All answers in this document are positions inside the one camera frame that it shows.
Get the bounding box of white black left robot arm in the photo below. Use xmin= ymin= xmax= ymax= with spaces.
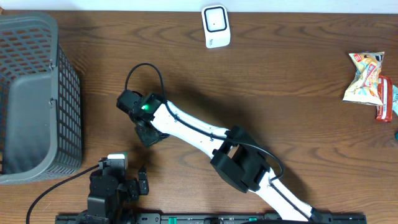
xmin=76 ymin=158 xmax=149 ymax=224

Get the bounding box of pale green wipes pack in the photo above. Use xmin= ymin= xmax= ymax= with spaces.
xmin=392 ymin=85 xmax=398 ymax=115

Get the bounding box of yellow white chips bag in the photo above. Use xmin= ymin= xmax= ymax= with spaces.
xmin=343 ymin=52 xmax=384 ymax=106

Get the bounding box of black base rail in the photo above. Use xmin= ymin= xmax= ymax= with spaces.
xmin=55 ymin=211 xmax=368 ymax=224

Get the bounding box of grey plastic mesh basket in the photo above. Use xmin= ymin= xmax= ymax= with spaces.
xmin=1 ymin=12 xmax=83 ymax=185

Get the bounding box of red orange chocolate bar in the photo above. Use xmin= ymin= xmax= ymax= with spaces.
xmin=376 ymin=75 xmax=393 ymax=122

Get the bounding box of white barcode scanner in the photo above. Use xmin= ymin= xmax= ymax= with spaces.
xmin=201 ymin=4 xmax=231 ymax=49

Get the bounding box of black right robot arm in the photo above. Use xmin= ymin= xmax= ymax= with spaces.
xmin=116 ymin=90 xmax=322 ymax=223

